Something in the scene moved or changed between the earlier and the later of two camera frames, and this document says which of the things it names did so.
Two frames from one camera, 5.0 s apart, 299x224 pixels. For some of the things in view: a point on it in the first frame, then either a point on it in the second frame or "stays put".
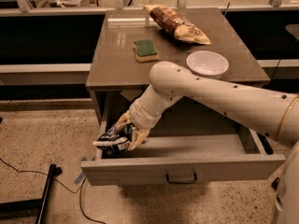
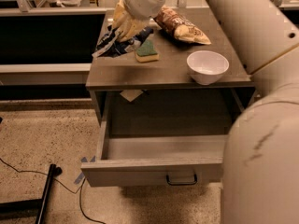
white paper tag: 131,94 stays put
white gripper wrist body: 139,116 -> 144,7
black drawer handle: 182,182 stays put
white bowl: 206,63 stays put
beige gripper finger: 138,135 -> 132,27
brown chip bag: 174,23 stays put
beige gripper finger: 124,119 -> 121,15
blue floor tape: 82,175 stays put
